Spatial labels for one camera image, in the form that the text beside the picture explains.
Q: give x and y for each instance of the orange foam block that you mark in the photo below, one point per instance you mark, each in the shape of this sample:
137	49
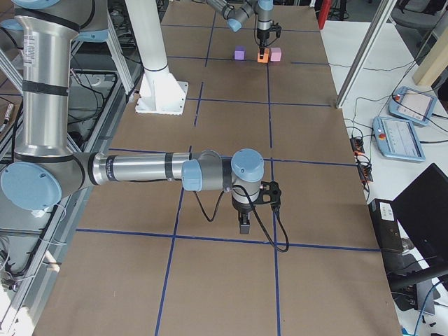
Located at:
263	57

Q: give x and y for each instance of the white pedestal column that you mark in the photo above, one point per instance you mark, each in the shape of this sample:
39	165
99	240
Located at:
160	92

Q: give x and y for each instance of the black orange power strip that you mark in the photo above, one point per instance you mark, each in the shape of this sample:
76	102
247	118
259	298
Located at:
363	162

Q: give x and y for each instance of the pink foam block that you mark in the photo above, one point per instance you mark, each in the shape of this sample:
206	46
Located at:
275	54

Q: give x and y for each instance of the aluminium frame post right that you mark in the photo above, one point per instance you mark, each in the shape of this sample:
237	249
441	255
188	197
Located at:
380	17

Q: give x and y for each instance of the aluminium frame rail left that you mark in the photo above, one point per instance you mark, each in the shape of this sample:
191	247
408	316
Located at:
32	251

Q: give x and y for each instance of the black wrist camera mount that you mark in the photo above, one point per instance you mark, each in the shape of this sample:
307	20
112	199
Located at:
269	193

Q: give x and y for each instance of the teach pendant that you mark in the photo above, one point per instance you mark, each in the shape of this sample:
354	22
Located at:
412	105
397	139

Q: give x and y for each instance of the purple foam block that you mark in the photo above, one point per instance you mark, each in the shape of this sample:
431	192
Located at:
239	53

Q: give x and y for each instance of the wooden board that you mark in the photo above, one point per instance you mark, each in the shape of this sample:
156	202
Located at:
435	62

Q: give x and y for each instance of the near teach pendant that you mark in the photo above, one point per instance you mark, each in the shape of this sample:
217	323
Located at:
397	139

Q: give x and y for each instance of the black computer box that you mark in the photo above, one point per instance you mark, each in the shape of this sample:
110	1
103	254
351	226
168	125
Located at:
385	226

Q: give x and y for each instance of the far teach pendant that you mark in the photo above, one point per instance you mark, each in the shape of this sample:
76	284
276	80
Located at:
412	105

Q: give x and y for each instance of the red cylinder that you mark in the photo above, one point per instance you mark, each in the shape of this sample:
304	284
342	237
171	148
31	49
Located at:
323	13

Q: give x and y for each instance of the black laptop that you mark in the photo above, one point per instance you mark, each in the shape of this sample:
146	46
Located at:
421	209

